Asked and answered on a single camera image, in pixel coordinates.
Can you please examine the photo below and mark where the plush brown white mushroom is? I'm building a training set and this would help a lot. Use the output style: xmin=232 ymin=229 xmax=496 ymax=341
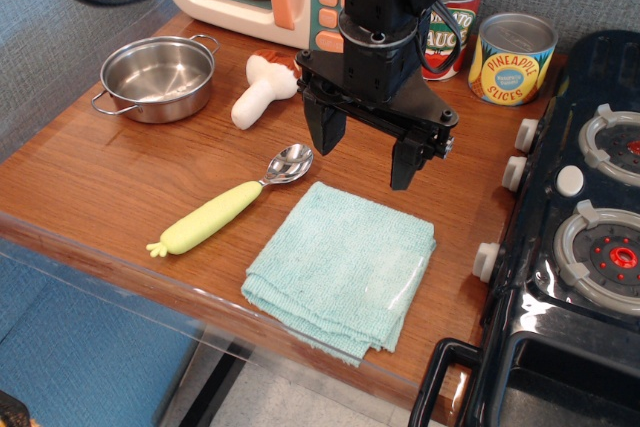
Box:
xmin=231 ymin=49 xmax=301 ymax=130

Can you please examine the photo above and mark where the black toy stove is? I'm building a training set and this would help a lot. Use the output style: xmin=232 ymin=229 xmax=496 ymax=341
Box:
xmin=410 ymin=30 xmax=639 ymax=426

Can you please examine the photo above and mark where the small steel pot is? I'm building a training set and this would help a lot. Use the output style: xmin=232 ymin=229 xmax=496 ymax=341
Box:
xmin=91 ymin=34 xmax=220 ymax=124

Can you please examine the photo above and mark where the light blue cloth napkin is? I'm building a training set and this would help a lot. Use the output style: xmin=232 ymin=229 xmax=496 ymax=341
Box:
xmin=241 ymin=182 xmax=436 ymax=366

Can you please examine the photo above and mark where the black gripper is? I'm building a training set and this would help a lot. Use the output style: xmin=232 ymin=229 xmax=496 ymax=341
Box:
xmin=296 ymin=12 xmax=459 ymax=191

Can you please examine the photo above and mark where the spoon with green handle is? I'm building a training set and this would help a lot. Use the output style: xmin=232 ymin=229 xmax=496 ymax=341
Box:
xmin=146 ymin=144 xmax=314 ymax=258

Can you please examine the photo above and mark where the black gripper wire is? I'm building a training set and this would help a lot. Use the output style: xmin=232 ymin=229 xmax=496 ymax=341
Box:
xmin=418 ymin=2 xmax=463 ymax=74

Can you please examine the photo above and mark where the pineapple slices can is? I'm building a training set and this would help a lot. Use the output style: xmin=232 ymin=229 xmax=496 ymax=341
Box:
xmin=468 ymin=12 xmax=558 ymax=106

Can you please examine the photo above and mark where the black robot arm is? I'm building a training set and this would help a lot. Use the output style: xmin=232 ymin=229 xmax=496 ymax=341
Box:
xmin=296 ymin=0 xmax=459 ymax=190

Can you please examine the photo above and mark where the tomato sauce can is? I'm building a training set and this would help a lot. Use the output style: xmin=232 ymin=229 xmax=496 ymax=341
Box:
xmin=422 ymin=0 xmax=481 ymax=80

